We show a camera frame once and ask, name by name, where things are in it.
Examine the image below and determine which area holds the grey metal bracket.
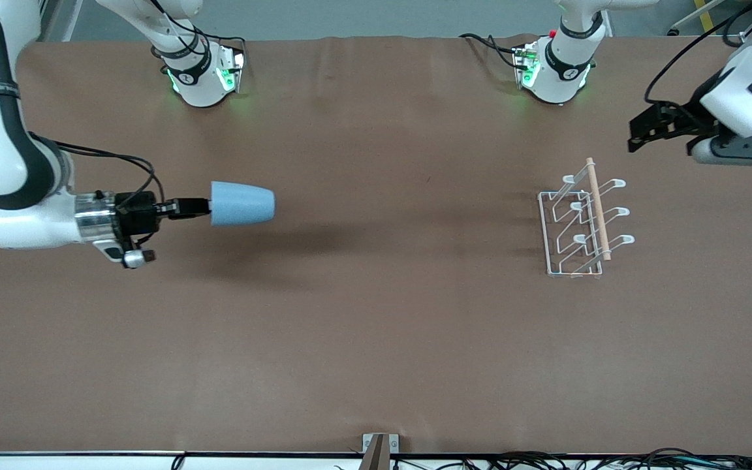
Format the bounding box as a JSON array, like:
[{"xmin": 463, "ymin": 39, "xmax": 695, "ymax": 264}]
[{"xmin": 362, "ymin": 433, "xmax": 400, "ymax": 454}]

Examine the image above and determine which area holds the black right base cable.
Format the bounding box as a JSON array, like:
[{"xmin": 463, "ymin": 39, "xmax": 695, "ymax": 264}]
[{"xmin": 151, "ymin": 0, "xmax": 247, "ymax": 63}]

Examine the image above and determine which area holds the light blue plastic cup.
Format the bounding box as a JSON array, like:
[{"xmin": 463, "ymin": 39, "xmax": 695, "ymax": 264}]
[{"xmin": 210, "ymin": 181, "xmax": 277, "ymax": 228}]

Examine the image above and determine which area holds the white rod with black foot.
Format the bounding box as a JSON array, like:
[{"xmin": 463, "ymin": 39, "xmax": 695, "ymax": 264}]
[{"xmin": 666, "ymin": 0, "xmax": 728, "ymax": 37}]

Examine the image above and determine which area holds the black base cable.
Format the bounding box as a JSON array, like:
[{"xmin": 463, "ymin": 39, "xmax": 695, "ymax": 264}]
[
  {"xmin": 459, "ymin": 33, "xmax": 528, "ymax": 70},
  {"xmin": 151, "ymin": 0, "xmax": 247, "ymax": 63}
]

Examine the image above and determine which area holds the brown table cover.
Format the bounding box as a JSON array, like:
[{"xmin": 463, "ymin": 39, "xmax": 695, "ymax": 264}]
[{"xmin": 0, "ymin": 34, "xmax": 752, "ymax": 456}]

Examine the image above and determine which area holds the black left base cable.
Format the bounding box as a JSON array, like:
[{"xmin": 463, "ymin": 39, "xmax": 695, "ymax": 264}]
[{"xmin": 459, "ymin": 33, "xmax": 528, "ymax": 70}]

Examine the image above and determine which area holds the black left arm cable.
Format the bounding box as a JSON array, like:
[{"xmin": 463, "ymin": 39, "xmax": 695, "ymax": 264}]
[{"xmin": 644, "ymin": 0, "xmax": 752, "ymax": 106}]

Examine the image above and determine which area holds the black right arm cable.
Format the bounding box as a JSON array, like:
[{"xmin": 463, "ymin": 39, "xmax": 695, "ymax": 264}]
[{"xmin": 29, "ymin": 133, "xmax": 166, "ymax": 204}]

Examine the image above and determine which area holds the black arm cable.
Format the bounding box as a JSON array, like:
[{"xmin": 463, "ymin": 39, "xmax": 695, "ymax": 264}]
[
  {"xmin": 644, "ymin": 0, "xmax": 752, "ymax": 106},
  {"xmin": 29, "ymin": 133, "xmax": 166, "ymax": 204}
]

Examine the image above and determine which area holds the white wire cup holder rack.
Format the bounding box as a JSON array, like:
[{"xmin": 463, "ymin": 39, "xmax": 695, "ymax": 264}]
[{"xmin": 537, "ymin": 157, "xmax": 636, "ymax": 280}]

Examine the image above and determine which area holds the dark brown bar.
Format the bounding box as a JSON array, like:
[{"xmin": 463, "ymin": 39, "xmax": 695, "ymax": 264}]
[{"xmin": 358, "ymin": 434, "xmax": 391, "ymax": 470}]

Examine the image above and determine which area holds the black cable bundle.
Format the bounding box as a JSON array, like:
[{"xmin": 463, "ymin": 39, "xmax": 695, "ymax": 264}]
[{"xmin": 389, "ymin": 447, "xmax": 752, "ymax": 470}]

